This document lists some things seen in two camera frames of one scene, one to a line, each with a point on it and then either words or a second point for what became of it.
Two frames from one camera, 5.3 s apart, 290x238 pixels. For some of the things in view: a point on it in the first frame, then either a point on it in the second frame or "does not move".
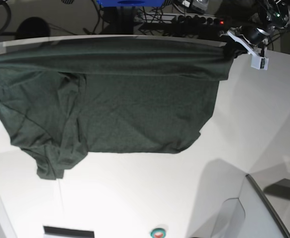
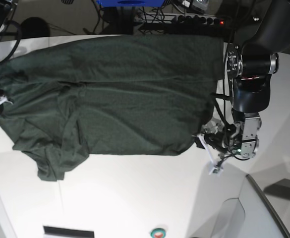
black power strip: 197,19 does not move
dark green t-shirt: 61,97 does not move
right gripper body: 257,35 -> 241,138
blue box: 131,3 does not move
